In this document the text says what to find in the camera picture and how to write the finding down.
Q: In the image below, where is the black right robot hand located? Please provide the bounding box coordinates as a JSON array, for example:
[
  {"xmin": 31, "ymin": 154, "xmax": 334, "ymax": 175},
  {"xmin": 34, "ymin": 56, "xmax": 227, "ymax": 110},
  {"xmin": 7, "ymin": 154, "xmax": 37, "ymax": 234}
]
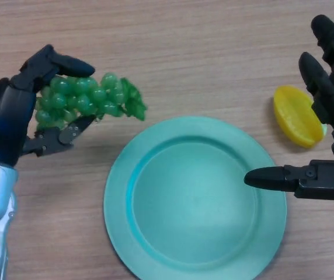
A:
[{"xmin": 243, "ymin": 14, "xmax": 334, "ymax": 201}]

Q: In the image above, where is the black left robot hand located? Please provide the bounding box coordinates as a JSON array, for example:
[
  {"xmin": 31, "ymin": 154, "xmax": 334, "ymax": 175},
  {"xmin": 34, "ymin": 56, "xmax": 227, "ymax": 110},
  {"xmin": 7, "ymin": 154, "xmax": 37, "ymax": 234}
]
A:
[{"xmin": 0, "ymin": 44, "xmax": 97, "ymax": 169}]

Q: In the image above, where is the green grapes bunch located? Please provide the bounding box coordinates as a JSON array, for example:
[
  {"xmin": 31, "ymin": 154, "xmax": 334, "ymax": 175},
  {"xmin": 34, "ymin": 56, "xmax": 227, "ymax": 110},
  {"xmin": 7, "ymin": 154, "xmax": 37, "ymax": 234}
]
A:
[{"xmin": 34, "ymin": 71, "xmax": 148, "ymax": 131}]

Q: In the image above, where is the green round plate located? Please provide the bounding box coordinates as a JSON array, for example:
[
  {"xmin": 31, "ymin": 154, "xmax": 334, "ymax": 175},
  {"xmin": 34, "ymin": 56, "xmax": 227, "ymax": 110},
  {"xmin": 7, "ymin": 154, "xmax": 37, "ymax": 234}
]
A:
[{"xmin": 103, "ymin": 115, "xmax": 287, "ymax": 280}]

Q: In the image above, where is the yellow starfruit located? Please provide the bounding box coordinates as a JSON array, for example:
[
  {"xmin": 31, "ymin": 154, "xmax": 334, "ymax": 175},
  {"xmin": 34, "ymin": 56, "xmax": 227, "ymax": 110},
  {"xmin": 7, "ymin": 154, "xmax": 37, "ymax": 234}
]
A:
[{"xmin": 273, "ymin": 85, "xmax": 323, "ymax": 149}]

